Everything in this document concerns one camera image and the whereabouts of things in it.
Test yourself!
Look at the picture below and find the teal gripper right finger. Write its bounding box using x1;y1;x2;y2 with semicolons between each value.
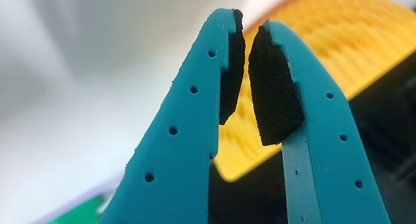
248;19;391;224

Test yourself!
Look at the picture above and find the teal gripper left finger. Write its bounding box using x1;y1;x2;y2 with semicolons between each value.
98;8;247;224

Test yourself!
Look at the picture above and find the yellow honeycomb basket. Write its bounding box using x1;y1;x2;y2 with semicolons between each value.
214;0;416;183

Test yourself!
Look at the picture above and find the green octagonal box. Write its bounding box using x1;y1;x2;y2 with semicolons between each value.
45;193;108;224

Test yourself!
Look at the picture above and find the lilac cable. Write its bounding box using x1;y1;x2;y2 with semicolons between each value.
32;178;122;224

